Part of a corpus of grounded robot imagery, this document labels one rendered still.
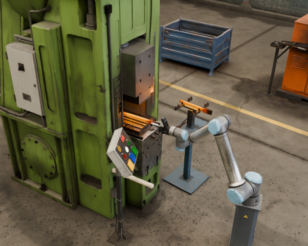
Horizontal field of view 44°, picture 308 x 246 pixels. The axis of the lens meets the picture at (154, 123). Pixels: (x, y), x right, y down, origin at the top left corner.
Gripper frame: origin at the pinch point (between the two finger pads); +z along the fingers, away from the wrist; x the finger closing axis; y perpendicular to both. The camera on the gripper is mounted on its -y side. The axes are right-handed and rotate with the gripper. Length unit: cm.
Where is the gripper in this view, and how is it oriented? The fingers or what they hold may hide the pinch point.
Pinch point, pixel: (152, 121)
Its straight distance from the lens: 369.1
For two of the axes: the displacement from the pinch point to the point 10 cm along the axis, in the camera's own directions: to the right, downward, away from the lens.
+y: -0.4, 8.5, 5.3
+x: 5.3, -4.3, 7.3
